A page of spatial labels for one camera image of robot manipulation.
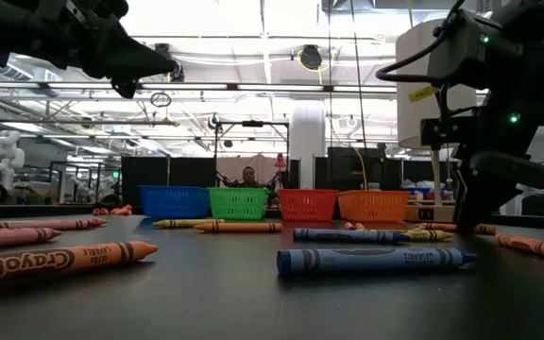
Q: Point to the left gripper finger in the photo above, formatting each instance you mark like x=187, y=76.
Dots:
x=130, y=61
x=125, y=89

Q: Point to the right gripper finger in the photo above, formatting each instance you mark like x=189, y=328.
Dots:
x=477, y=198

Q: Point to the orange crayon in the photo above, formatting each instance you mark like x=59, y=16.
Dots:
x=239, y=227
x=532, y=245
x=437, y=227
x=64, y=262

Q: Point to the yellow crayon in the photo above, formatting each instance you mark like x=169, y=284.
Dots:
x=187, y=223
x=430, y=235

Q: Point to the blue crayon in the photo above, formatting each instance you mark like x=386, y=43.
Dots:
x=371, y=261
x=347, y=236

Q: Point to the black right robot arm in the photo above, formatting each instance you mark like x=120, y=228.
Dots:
x=503, y=52

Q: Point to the black partition panel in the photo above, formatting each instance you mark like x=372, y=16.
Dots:
x=343, y=165
x=154, y=172

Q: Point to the white shade wooden table lamp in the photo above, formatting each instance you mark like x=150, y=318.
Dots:
x=413, y=123

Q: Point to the orange plastic basket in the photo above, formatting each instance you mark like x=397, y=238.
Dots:
x=373, y=206

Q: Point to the blue plastic basket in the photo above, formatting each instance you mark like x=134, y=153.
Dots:
x=173, y=202

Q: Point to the pink curtain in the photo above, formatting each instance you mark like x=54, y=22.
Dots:
x=229, y=167

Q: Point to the white robot figure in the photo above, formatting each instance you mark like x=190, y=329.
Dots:
x=5, y=156

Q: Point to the person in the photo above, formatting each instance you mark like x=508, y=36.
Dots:
x=248, y=175

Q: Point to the green plastic basket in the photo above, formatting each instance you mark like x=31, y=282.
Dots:
x=238, y=204

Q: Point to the red plastic basket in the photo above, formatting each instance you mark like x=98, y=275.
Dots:
x=307, y=205

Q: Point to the small red lamp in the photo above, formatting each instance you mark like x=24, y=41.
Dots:
x=280, y=162

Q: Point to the white round column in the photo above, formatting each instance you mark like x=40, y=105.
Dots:
x=307, y=141

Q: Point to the ceiling light rail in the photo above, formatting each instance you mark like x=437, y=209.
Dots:
x=182, y=87

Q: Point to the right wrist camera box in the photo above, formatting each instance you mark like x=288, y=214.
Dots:
x=451, y=131

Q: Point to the black gantry frame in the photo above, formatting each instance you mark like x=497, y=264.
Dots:
x=253, y=123

